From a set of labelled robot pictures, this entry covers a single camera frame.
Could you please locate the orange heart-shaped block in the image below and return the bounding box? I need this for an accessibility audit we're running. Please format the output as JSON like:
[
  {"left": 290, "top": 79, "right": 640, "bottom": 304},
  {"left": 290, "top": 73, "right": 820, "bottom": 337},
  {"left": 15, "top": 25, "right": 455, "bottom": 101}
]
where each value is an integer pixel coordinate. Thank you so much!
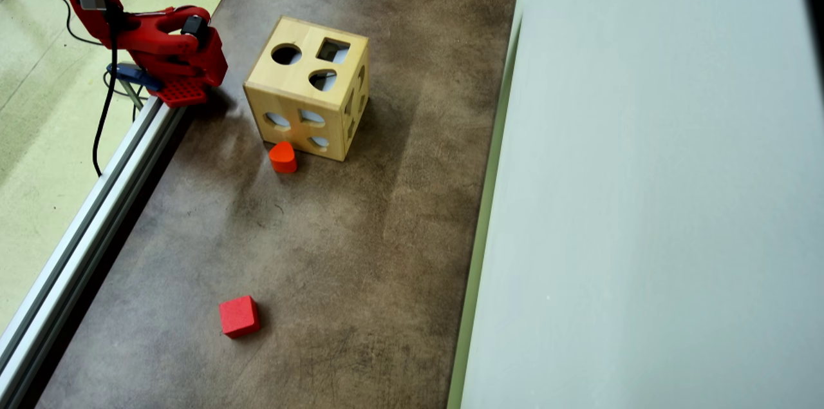
[{"left": 268, "top": 141, "right": 299, "bottom": 174}]

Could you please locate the red cube block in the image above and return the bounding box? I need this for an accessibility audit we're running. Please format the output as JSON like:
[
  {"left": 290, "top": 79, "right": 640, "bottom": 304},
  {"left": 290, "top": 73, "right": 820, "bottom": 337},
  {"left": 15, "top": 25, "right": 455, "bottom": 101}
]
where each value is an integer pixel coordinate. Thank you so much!
[{"left": 218, "top": 295, "right": 262, "bottom": 339}]

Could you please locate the aluminium profile rail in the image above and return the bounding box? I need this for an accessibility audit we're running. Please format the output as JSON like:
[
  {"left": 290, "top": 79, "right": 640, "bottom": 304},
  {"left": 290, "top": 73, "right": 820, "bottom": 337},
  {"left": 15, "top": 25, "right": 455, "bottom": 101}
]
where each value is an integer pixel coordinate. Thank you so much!
[{"left": 0, "top": 95, "right": 189, "bottom": 409}]

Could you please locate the black camera cable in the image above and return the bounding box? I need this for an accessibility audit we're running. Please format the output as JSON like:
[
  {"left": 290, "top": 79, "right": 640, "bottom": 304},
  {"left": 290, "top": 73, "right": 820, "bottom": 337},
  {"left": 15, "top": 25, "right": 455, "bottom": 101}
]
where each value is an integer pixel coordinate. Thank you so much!
[{"left": 92, "top": 0, "right": 123, "bottom": 176}]

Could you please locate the wooden shape sorter box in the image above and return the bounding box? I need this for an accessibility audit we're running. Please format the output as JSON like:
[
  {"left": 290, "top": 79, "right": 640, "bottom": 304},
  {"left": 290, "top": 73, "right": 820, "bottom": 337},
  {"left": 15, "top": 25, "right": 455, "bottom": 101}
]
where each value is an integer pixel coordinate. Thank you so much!
[{"left": 243, "top": 15, "right": 371, "bottom": 162}]

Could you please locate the blue table clamp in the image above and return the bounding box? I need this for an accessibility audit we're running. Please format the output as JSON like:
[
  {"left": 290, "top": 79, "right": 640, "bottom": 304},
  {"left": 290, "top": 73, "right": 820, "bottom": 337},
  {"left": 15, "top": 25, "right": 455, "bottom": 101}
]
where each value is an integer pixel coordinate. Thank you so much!
[{"left": 106, "top": 61, "right": 163, "bottom": 111}]

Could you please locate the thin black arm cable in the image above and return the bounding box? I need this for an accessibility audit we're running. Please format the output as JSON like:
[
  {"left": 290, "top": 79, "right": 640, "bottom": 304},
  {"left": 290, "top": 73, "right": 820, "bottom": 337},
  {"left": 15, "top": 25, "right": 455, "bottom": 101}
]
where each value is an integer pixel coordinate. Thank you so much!
[{"left": 103, "top": 71, "right": 141, "bottom": 122}]

